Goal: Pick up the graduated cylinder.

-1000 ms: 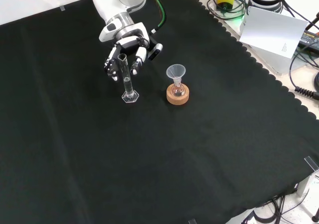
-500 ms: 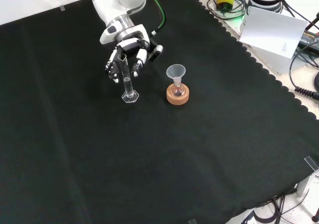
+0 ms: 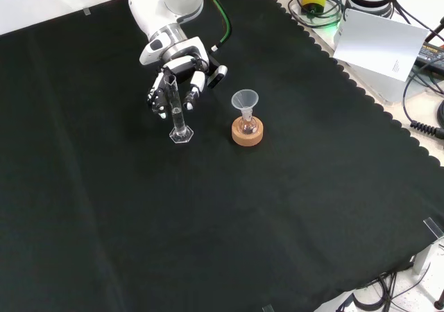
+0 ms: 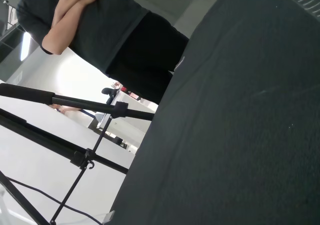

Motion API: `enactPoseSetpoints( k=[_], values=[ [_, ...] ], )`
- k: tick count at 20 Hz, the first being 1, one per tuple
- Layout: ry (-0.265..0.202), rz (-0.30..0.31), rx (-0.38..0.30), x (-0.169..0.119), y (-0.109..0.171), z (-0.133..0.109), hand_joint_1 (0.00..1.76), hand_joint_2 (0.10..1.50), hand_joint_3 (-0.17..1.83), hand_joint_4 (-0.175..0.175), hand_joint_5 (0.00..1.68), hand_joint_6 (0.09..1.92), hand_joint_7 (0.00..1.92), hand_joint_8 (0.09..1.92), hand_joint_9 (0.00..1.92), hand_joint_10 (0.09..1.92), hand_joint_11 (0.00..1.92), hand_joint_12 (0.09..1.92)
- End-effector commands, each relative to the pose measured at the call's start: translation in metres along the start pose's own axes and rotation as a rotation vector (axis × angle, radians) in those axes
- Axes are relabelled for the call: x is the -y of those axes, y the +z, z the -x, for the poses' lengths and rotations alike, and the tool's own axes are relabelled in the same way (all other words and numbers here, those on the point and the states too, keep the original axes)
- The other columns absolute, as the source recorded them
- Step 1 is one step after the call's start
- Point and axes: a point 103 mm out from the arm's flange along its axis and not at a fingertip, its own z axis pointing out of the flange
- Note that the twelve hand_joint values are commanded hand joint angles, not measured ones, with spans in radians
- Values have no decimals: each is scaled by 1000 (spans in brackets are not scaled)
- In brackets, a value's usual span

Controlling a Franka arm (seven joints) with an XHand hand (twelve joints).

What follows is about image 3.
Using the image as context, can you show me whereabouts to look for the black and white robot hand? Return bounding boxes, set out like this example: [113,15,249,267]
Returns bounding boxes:
[139,37,211,121]

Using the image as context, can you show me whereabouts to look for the clear glass graduated cylinder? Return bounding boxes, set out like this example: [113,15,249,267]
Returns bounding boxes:
[165,74,194,144]

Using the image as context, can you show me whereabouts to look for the clear plastic funnel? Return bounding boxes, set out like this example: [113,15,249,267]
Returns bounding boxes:
[231,89,259,119]

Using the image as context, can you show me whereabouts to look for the round-bottom glass flask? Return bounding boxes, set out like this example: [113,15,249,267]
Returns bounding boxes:
[239,109,259,135]

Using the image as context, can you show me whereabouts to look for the black bench cloth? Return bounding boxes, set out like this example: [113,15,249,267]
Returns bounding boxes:
[0,0,444,312]

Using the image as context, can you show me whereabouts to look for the black power adapter yellow label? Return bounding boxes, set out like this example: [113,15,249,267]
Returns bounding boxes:
[416,41,444,69]

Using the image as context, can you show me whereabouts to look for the white stand foot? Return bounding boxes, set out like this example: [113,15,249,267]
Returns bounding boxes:
[412,242,444,275]

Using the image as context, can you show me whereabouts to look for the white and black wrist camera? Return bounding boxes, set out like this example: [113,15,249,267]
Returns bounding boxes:
[207,64,229,89]

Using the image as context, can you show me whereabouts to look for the green cable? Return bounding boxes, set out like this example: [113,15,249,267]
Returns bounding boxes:
[203,0,232,53]

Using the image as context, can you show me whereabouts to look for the cork ring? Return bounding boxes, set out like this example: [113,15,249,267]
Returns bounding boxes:
[231,116,266,148]

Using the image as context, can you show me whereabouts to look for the black cable loop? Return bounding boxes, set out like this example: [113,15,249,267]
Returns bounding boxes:
[287,0,348,28]

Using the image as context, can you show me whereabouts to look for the black coiled cable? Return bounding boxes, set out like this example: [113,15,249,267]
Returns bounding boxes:
[410,119,444,139]

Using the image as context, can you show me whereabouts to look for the black floor cables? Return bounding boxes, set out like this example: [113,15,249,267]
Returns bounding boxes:
[346,270,433,312]

